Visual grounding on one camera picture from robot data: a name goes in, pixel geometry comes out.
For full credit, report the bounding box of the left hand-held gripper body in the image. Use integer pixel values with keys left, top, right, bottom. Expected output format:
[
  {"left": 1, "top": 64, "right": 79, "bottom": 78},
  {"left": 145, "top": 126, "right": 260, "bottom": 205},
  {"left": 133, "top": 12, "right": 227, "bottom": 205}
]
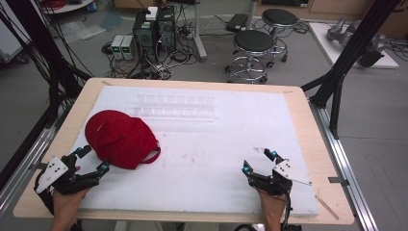
[{"left": 34, "top": 154, "right": 100, "bottom": 195}]

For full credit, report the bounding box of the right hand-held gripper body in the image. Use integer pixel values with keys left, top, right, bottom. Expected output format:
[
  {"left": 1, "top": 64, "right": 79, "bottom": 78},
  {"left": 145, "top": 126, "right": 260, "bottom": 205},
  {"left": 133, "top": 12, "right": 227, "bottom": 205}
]
[{"left": 248, "top": 159, "right": 313, "bottom": 196}]

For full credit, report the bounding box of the red baseball cap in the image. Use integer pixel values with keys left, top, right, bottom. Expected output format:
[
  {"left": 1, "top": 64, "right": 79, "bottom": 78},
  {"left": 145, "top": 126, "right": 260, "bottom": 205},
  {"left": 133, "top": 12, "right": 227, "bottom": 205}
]
[{"left": 84, "top": 109, "right": 162, "bottom": 170}]

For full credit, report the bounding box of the person's right hand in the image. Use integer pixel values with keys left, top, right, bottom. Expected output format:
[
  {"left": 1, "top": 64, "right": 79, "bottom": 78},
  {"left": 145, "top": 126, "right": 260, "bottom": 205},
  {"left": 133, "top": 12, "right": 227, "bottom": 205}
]
[{"left": 256, "top": 188, "right": 288, "bottom": 231}]

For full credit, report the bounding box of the person's left hand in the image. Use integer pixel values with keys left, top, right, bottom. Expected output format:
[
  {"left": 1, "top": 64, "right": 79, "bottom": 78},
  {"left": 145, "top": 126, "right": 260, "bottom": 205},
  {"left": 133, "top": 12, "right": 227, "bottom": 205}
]
[{"left": 49, "top": 165, "right": 91, "bottom": 231}]

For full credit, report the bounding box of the wooden stick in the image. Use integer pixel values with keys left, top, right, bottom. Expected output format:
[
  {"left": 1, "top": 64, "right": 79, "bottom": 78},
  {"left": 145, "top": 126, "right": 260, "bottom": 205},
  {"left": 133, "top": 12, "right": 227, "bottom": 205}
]
[{"left": 315, "top": 193, "right": 341, "bottom": 221}]

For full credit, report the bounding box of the white foam board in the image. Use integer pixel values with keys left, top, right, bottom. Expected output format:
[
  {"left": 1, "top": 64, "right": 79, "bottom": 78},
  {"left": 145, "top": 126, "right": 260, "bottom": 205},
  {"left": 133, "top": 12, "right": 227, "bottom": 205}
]
[{"left": 74, "top": 85, "right": 320, "bottom": 218}]

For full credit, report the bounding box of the clear plastic rack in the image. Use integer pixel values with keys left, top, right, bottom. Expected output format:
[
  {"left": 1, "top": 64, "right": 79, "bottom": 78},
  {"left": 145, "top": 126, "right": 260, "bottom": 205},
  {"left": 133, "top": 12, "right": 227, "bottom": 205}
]
[{"left": 134, "top": 93, "right": 217, "bottom": 122}]

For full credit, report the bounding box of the black round stool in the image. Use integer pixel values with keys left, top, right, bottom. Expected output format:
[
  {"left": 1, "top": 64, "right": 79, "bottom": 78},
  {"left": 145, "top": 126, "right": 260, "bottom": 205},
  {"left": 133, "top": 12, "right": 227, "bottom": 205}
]
[
  {"left": 225, "top": 29, "right": 275, "bottom": 85},
  {"left": 262, "top": 8, "right": 299, "bottom": 69}
]

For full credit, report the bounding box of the grey power supply unit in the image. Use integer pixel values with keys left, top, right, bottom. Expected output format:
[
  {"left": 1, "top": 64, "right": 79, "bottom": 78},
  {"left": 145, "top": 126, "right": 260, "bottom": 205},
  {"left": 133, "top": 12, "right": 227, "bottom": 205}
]
[
  {"left": 121, "top": 35, "right": 137, "bottom": 61},
  {"left": 110, "top": 34, "right": 125, "bottom": 61}
]

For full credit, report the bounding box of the white floor board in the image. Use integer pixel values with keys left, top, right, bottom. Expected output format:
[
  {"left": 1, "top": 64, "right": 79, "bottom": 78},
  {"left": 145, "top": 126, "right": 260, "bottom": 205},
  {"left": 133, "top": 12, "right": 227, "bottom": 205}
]
[{"left": 308, "top": 21, "right": 400, "bottom": 69}]

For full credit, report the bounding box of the black computer tower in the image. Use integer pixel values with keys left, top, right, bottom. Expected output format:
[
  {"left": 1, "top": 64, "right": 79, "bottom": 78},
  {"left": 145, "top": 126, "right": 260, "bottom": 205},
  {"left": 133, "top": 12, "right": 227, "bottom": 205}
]
[
  {"left": 132, "top": 10, "right": 159, "bottom": 64},
  {"left": 156, "top": 5, "right": 177, "bottom": 54}
]

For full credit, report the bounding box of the black flat case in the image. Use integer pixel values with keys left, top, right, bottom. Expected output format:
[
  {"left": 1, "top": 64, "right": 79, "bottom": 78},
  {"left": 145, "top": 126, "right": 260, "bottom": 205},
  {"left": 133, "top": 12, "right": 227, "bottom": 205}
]
[{"left": 225, "top": 13, "right": 250, "bottom": 33}]

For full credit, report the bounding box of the grey desk leg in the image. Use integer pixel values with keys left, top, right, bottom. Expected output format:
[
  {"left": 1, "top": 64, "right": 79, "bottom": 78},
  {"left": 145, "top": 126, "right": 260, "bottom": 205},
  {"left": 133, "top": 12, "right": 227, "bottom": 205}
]
[{"left": 191, "top": 0, "right": 208, "bottom": 63}]

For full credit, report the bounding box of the white box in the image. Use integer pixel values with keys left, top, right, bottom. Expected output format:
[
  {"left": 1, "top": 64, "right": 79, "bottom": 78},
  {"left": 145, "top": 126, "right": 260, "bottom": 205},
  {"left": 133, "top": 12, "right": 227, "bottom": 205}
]
[{"left": 145, "top": 6, "right": 160, "bottom": 22}]

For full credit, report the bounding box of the aluminium rail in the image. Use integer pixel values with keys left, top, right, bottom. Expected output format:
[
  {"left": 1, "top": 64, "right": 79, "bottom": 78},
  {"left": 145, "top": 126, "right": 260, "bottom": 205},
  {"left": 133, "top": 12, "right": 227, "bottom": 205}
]
[
  {"left": 308, "top": 98, "right": 380, "bottom": 231},
  {"left": 0, "top": 105, "right": 70, "bottom": 219}
]

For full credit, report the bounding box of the black metal frame stand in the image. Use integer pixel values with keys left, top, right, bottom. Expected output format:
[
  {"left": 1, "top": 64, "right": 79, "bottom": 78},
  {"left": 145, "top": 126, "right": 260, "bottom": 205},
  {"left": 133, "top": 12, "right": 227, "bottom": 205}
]
[
  {"left": 300, "top": 0, "right": 403, "bottom": 141},
  {"left": 0, "top": 0, "right": 94, "bottom": 129}
]

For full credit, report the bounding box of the tangle of floor cables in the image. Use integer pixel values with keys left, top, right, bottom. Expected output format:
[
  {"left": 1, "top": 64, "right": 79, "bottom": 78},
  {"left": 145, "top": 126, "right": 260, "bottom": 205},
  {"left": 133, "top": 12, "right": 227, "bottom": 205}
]
[{"left": 101, "top": 13, "right": 206, "bottom": 81}]

